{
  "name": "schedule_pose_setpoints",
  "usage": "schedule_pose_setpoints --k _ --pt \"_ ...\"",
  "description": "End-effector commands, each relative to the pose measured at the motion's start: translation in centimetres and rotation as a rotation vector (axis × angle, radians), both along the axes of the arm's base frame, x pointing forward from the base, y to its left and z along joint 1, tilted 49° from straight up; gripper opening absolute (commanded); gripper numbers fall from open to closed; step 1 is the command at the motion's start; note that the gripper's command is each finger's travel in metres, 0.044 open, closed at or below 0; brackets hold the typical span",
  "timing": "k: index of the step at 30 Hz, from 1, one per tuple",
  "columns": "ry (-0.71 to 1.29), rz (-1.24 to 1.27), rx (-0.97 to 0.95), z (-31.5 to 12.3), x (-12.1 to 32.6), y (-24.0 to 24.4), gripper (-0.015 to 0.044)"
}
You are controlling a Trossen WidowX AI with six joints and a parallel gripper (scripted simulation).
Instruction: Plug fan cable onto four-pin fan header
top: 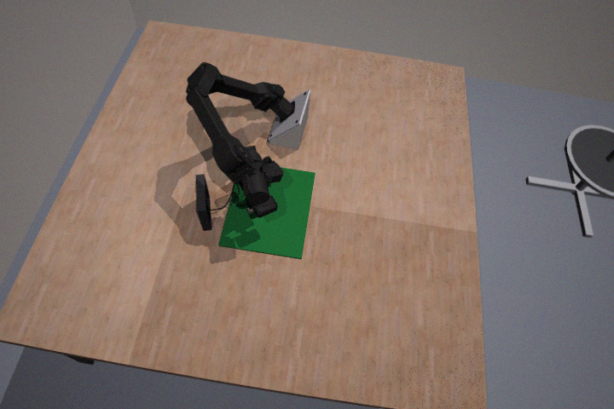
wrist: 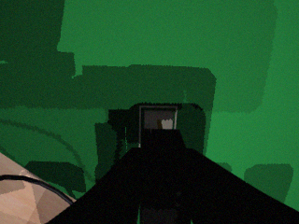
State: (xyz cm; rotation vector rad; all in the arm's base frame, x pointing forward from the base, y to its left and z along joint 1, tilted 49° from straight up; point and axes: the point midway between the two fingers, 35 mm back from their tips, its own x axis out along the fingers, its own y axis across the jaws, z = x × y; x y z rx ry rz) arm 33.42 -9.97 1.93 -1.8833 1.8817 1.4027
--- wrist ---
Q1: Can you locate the black connector plug with cable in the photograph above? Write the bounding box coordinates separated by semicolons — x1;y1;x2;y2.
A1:
0;128;198;224

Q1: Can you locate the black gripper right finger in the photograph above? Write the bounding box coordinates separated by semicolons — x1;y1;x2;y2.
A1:
186;148;299;224

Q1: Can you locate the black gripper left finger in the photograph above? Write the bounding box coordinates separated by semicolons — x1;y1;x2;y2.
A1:
45;147;142;224

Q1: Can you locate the green circuit board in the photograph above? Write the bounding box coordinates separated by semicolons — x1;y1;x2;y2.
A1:
0;0;299;212

